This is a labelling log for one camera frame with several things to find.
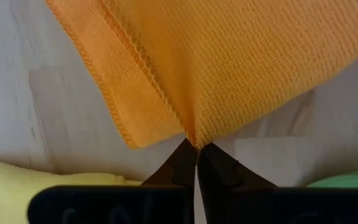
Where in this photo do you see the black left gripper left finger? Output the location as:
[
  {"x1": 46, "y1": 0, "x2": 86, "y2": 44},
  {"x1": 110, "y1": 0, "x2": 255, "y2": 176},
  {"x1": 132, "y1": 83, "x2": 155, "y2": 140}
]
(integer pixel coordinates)
[{"x1": 140, "y1": 138, "x2": 198, "y2": 224}]

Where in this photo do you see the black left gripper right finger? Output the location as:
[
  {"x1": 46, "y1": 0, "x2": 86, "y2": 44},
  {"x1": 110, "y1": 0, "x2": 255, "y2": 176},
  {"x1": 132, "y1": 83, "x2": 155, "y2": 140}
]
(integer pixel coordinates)
[{"x1": 196, "y1": 142, "x2": 278, "y2": 224}]

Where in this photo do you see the orange microfiber towel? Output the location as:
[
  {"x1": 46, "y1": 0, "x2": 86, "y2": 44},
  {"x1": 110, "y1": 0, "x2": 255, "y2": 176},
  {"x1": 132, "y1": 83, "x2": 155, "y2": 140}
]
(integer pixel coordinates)
[{"x1": 45, "y1": 0, "x2": 358, "y2": 149}]

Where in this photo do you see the green microfiber towel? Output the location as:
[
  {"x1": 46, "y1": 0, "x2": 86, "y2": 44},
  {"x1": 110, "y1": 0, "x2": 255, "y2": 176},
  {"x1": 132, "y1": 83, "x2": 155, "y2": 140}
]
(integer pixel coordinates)
[{"x1": 306, "y1": 170, "x2": 358, "y2": 189}]

